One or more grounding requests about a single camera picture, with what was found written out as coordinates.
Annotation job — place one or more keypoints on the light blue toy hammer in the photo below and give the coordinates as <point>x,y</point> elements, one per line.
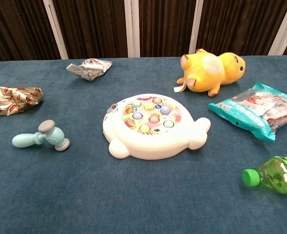
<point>52,136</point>

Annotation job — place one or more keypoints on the white whack-a-mole toy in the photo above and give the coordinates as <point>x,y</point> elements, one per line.
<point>158,146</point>

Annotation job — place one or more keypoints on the silver crumpled snack bag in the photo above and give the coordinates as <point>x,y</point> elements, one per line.
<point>89,69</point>

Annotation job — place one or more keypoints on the yellow plush toy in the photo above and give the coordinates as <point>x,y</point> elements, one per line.
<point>207,78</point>

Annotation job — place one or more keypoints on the teal snack package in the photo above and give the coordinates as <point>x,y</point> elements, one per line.
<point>243,114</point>

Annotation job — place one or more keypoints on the dark brown curtain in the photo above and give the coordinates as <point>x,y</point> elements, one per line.
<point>97,24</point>

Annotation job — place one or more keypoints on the blue velvet table cover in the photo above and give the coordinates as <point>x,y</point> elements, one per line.
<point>60,195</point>

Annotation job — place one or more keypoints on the gold red crumpled wrapper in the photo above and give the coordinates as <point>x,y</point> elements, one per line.
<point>11,100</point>

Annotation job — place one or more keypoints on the green plastic bottle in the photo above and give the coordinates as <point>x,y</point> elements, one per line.
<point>275,175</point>

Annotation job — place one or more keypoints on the white frame post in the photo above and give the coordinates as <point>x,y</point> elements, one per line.
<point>195,29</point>
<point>56,36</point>
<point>132,29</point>
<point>283,29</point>

